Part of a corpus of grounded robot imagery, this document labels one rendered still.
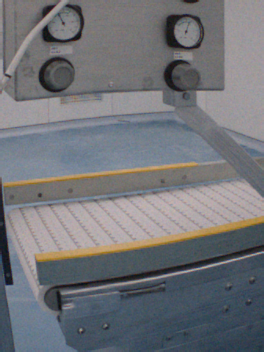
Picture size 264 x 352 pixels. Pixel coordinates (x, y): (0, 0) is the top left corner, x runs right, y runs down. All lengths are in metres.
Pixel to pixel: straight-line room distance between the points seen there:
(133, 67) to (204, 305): 0.33
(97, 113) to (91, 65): 5.80
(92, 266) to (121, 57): 0.23
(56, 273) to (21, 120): 5.43
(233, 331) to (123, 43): 0.50
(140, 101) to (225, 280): 5.88
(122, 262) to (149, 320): 0.10
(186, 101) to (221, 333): 0.39
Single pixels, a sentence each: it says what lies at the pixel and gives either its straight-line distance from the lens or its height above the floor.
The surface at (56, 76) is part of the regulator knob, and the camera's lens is 0.42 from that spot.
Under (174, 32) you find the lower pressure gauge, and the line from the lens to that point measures 0.47.
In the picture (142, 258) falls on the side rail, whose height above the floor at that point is 0.96.
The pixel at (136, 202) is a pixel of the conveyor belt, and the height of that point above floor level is 0.94.
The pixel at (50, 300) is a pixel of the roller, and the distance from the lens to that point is 0.56.
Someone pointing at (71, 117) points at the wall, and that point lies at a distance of 6.12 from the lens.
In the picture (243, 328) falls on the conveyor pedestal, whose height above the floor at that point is 0.76.
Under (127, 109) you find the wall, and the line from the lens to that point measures 6.41.
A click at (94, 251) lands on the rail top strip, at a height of 0.98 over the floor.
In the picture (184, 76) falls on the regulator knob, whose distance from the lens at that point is 0.46.
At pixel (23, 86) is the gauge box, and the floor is 1.16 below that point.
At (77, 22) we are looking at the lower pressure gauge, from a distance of 0.43.
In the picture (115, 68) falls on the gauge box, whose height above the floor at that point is 1.17.
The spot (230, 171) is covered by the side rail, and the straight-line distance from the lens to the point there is 0.92.
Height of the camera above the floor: 1.21
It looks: 17 degrees down
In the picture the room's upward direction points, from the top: straight up
